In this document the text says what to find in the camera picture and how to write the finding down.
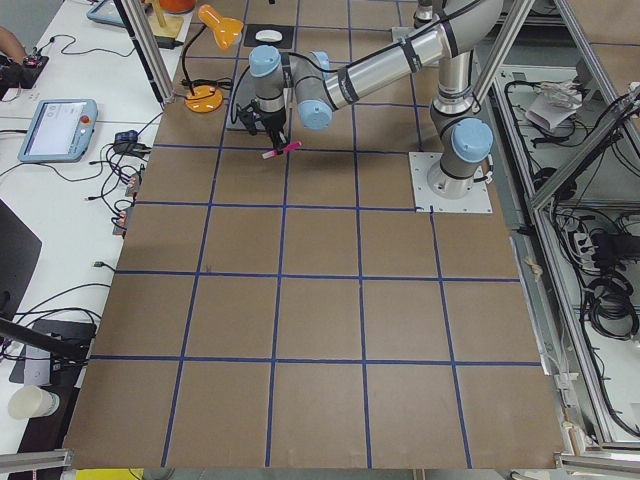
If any silver closed laptop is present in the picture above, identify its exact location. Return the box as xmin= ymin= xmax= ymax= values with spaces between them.
xmin=226 ymin=67 xmax=287 ymax=133

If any pink highlighter pen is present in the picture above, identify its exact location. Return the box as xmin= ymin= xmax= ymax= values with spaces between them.
xmin=262 ymin=141 xmax=302 ymax=159

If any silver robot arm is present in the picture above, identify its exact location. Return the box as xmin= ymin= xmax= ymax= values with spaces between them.
xmin=236 ymin=0 xmax=503 ymax=200
xmin=413 ymin=0 xmax=442 ymax=29

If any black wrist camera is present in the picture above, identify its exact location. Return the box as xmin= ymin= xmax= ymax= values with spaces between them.
xmin=236 ymin=101 xmax=260 ymax=136

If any orange cylindrical container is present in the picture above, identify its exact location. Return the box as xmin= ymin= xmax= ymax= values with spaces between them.
xmin=159 ymin=0 xmax=196 ymax=14

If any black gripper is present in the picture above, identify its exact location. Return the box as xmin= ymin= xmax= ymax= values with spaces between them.
xmin=258 ymin=109 xmax=288 ymax=156

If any blue teach pendant tablet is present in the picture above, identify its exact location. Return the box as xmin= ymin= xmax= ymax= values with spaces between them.
xmin=17 ymin=99 xmax=98 ymax=164

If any white paper cup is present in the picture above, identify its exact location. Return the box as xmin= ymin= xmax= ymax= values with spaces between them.
xmin=8 ymin=385 xmax=60 ymax=420

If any orange desk lamp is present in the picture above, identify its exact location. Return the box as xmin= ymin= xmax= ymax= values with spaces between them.
xmin=180 ymin=4 xmax=244 ymax=113

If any white computer mouse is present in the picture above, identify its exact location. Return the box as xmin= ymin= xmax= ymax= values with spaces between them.
xmin=255 ymin=29 xmax=283 ymax=43

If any wooden stand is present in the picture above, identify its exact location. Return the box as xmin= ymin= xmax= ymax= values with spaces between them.
xmin=147 ymin=0 xmax=184 ymax=39

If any black mousepad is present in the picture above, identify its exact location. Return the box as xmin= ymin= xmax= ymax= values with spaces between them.
xmin=243 ymin=24 xmax=295 ymax=49

